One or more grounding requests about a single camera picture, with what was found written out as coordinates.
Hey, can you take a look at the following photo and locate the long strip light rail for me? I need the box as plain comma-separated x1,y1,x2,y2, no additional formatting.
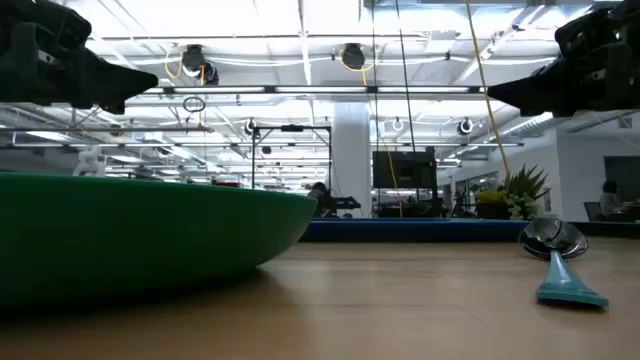
141,85,487,96

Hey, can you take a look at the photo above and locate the white robot figure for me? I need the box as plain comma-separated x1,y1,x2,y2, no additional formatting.
73,145,108,178

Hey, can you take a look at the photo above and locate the thick yellow cable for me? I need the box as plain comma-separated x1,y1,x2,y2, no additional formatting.
464,0,512,180

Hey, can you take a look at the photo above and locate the person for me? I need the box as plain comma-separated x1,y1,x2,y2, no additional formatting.
307,181,362,219
598,179,625,219

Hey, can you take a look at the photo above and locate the long black cable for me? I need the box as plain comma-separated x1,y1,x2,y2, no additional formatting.
395,0,417,152

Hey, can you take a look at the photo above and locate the white square column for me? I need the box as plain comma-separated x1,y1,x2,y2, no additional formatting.
331,102,373,219

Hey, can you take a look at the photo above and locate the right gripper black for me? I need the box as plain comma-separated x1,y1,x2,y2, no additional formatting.
487,0,640,119

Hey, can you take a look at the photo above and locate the black monitor screen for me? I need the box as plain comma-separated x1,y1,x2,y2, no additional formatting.
372,149,439,190

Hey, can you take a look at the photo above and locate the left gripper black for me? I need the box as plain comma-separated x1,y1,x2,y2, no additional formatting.
0,0,159,115

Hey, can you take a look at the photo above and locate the green plate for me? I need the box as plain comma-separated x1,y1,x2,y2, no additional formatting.
0,171,319,306

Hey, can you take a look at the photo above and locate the potted succulent plant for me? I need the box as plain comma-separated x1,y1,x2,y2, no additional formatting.
474,164,552,222

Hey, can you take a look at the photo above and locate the teal-handled metal spoon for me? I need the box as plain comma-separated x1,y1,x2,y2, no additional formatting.
518,216,610,309

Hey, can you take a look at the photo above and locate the blue plastic tray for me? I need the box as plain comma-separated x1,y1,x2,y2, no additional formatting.
298,217,531,244

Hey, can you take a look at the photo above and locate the black tube stand frame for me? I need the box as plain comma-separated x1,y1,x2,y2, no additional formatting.
250,124,334,192

